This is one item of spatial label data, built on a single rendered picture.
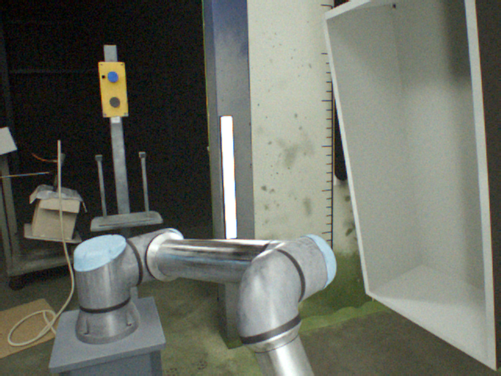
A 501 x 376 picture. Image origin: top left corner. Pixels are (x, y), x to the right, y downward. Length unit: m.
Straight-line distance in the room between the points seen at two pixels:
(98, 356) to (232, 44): 1.44
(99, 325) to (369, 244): 1.14
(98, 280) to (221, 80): 1.13
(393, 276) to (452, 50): 1.00
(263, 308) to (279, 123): 1.42
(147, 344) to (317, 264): 0.59
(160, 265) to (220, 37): 1.17
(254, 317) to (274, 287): 0.06
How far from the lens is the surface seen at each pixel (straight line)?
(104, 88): 1.93
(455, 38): 1.56
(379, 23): 1.70
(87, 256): 1.12
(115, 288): 1.15
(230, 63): 1.89
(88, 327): 1.20
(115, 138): 1.98
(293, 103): 2.00
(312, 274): 0.74
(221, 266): 0.90
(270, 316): 0.65
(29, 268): 3.39
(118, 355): 1.15
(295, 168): 2.02
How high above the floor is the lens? 1.25
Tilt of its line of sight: 10 degrees down
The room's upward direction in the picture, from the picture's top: 2 degrees counter-clockwise
